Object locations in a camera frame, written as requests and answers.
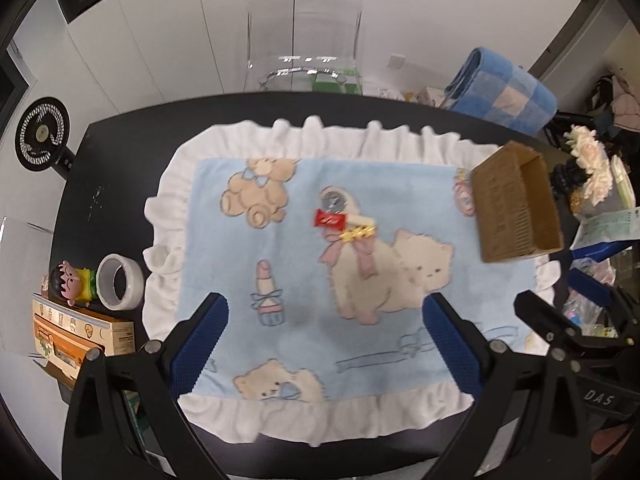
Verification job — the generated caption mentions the clear tape roll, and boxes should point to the clear tape roll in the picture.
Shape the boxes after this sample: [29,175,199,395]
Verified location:
[96,254,146,311]

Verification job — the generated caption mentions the black ribbed vase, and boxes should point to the black ribbed vase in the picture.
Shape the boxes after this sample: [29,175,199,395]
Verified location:
[550,162,586,194]

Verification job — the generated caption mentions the blue checkered folded blanket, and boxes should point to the blue checkered folded blanket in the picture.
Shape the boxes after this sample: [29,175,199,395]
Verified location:
[444,47,559,136]

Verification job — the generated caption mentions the clear plastic chair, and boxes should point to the clear plastic chair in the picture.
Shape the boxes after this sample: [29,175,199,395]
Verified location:
[245,0,364,95]

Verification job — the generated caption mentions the green box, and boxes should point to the green box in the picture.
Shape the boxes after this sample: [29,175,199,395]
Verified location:
[312,69,362,96]

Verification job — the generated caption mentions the cartoon doll figurine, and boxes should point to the cartoon doll figurine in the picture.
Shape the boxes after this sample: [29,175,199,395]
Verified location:
[49,260,97,307]

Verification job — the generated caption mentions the white green tube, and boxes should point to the white green tube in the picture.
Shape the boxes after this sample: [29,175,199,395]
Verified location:
[609,154,636,209]

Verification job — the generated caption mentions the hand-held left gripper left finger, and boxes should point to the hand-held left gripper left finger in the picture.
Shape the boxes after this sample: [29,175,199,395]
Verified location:
[62,291,230,480]

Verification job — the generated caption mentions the black desk fan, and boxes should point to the black desk fan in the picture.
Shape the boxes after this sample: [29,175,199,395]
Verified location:
[14,96,76,179]

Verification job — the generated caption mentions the brown cardboard box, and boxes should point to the brown cardboard box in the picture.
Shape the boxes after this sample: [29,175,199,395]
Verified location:
[471,141,565,264]

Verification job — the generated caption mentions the blue printed blanket white ruffle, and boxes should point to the blue printed blanket white ruffle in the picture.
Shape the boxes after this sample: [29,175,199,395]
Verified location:
[142,116,561,449]

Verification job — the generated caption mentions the round metal knob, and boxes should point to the round metal knob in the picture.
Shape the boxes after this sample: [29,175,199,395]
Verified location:
[320,187,350,213]

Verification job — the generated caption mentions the orange white carton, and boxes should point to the orange white carton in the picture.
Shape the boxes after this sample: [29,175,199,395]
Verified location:
[31,292,136,391]

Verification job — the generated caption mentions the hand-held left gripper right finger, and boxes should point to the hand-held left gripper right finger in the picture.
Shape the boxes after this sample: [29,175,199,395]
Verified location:
[421,293,594,480]

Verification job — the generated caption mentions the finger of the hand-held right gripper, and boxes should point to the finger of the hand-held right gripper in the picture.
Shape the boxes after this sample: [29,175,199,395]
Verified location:
[514,289,584,357]
[569,266,640,337]

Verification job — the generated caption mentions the pink clothing pile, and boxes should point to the pink clothing pile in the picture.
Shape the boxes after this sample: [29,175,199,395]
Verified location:
[612,72,640,134]

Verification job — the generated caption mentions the red candy wrapper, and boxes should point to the red candy wrapper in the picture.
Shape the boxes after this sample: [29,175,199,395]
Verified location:
[312,208,347,229]

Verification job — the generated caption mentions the cream artificial flowers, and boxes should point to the cream artificial flowers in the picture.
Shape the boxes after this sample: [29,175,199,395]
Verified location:
[562,125,616,206]

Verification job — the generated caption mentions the yellow star hair clip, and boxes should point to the yellow star hair clip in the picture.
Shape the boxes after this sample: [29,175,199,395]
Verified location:
[341,226,377,244]

